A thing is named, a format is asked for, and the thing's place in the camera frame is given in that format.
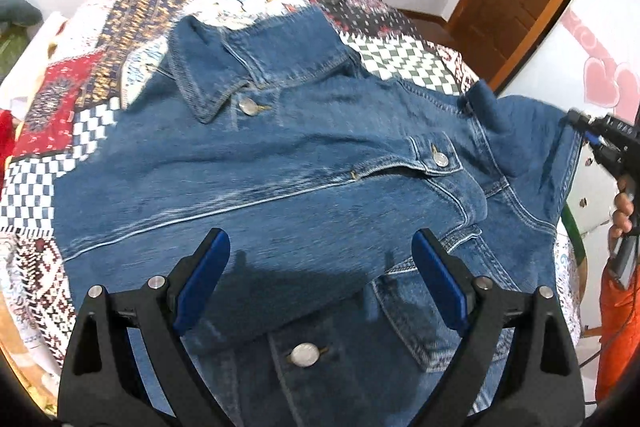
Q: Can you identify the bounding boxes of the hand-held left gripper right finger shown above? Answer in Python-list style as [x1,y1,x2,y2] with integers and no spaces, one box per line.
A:
[411,228,586,427]

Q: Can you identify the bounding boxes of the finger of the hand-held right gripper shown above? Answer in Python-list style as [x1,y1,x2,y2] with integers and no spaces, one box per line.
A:
[567,108,603,146]

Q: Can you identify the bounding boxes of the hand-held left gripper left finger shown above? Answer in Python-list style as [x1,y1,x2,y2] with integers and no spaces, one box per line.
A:
[57,228,236,427]

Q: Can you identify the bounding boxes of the blue denim jacket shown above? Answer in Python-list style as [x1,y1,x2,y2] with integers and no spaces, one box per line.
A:
[52,7,586,427]

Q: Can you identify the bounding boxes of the person's right hand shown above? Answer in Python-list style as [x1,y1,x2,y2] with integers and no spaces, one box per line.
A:
[608,174,637,254]

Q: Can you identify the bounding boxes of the white drawer cabinet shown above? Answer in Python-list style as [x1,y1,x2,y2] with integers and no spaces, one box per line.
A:
[560,139,626,235]

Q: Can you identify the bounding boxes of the person's orange pants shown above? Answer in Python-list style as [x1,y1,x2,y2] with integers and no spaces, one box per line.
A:
[595,252,640,404]

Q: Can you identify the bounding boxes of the patchwork printed blanket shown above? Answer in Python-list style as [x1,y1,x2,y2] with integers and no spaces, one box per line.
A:
[0,0,583,390]

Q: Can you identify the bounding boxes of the red plush toy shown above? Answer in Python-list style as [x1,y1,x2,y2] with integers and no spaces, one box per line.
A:
[0,109,22,160]

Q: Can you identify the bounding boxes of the white cloth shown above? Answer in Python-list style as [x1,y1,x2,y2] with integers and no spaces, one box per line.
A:
[0,12,68,110]

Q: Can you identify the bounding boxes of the green plush toy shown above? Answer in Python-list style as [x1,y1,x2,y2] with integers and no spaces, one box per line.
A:
[0,0,42,80]

